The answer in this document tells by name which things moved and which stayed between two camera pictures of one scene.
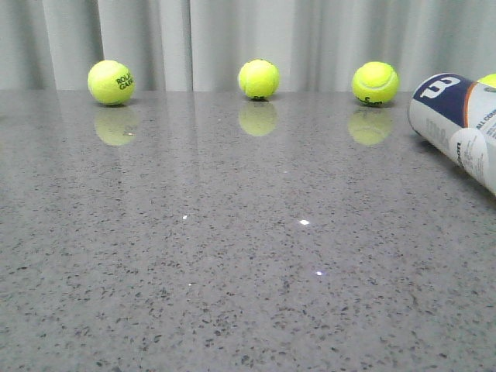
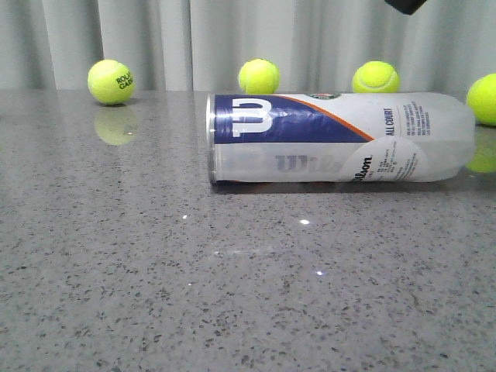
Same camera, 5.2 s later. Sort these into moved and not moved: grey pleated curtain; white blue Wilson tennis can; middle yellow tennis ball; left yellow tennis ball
Moved: white blue Wilson tennis can
Not moved: left yellow tennis ball; middle yellow tennis ball; grey pleated curtain
